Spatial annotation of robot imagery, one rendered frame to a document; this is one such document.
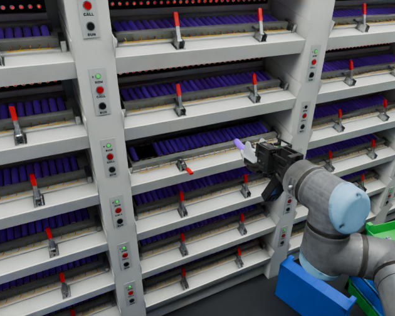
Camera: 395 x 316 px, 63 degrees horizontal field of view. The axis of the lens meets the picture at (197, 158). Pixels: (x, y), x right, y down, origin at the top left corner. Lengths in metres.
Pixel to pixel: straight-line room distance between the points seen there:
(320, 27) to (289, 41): 0.12
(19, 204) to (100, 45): 0.49
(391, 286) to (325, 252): 0.12
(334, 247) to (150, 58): 0.62
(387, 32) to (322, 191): 0.87
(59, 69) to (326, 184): 0.64
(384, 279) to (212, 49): 0.68
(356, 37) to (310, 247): 0.81
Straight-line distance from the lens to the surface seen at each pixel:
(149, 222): 1.15
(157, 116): 0.96
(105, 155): 0.94
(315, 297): 1.50
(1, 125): 0.96
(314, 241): 0.72
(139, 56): 0.87
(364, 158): 1.70
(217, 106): 1.04
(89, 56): 0.85
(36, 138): 0.92
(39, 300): 1.28
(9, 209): 1.02
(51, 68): 0.85
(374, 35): 1.38
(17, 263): 1.14
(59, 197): 1.01
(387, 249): 0.77
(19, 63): 0.86
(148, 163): 1.04
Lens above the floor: 1.28
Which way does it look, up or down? 29 degrees down
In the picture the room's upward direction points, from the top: straight up
